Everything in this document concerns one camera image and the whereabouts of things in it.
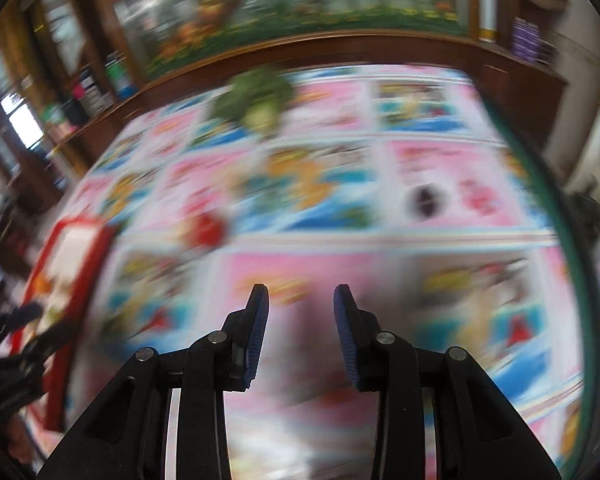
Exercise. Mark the red rimmed white tray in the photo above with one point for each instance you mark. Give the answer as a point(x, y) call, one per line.
point(75, 245)

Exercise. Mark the green broccoli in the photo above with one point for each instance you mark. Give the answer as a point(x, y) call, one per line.
point(252, 97)

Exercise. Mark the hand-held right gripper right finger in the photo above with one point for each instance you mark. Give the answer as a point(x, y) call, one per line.
point(347, 340)

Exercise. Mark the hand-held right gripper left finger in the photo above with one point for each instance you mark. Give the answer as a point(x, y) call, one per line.
point(254, 340)

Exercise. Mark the painted bamboo glass panel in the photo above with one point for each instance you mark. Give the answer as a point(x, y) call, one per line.
point(280, 0)

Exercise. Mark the red tomato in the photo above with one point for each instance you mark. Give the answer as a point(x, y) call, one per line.
point(210, 227)

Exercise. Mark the green plastic bottle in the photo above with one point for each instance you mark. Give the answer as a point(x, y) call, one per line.
point(119, 77)

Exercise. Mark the dark purple round fruit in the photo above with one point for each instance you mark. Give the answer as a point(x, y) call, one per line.
point(425, 200)

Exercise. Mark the purple bottle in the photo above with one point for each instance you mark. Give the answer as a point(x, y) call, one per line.
point(520, 40)
point(535, 41)

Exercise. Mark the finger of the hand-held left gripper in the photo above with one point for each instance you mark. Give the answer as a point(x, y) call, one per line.
point(32, 347)
point(22, 314)

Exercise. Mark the printed fruit pattern tablecloth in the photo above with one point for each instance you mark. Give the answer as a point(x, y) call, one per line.
point(330, 240)

